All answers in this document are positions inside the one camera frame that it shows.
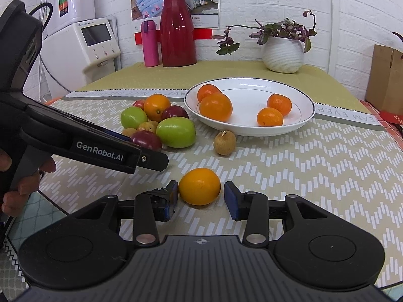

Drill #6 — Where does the yellow orange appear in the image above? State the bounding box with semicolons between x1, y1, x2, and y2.
178;168;221;207

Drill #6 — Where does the dark red plum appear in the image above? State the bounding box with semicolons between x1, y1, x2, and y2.
131;130;162;151
161;105;188;120

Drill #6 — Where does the small orange kumquat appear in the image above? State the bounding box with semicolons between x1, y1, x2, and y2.
257;107;283;127

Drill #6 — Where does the large orange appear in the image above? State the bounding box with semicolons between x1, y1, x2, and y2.
199;93;233;122

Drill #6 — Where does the person's left hand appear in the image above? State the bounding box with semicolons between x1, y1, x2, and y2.
1;158;56;217

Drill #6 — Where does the brown longan fruit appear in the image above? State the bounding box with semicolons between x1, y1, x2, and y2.
213;130;236;156

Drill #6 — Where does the green apple large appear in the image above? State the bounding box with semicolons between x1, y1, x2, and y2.
156;117;196;149

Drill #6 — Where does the small tan fruit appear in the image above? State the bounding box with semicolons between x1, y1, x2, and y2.
122;128;137;138

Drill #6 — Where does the red yellow small apple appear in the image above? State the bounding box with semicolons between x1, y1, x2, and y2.
137;121;158;133

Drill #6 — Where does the white water dispenser machine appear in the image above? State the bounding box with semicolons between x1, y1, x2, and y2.
40;16;122;98

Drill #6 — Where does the green apple small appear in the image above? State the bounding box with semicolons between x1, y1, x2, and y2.
120;106;148;129

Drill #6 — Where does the orange in pile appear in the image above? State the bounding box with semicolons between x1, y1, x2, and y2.
144;94;171;122

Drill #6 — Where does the white round plate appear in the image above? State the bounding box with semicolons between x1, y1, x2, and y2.
184;77;316;137

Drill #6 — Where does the small red fruit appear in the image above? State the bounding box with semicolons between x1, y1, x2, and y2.
132;99;146;109

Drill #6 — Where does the patterned tablecloth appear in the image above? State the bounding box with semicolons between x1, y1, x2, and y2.
0;60;403;290

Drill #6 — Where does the orange tangerine back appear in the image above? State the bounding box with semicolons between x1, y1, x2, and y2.
267;94;292;116

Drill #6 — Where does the pink water bottle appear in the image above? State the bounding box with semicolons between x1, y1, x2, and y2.
141;20;159;67

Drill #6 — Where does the plaid red cloth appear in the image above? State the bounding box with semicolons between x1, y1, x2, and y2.
361;100;403;149

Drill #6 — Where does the white ribbed plant pot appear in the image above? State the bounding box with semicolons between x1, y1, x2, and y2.
262;37;304;74

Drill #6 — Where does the red thermos jug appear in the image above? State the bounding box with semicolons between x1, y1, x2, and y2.
160;0;197;67

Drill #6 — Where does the red envelope packet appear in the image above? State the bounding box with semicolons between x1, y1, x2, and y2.
379;110;403;126

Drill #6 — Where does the brown cardboard box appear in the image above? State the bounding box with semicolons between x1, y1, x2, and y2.
365;44;402;116

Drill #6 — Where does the purple green trailing plant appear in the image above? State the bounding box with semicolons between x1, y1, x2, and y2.
212;10;317;55

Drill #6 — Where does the white wall water purifier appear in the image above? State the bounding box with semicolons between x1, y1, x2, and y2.
46;0;96;35

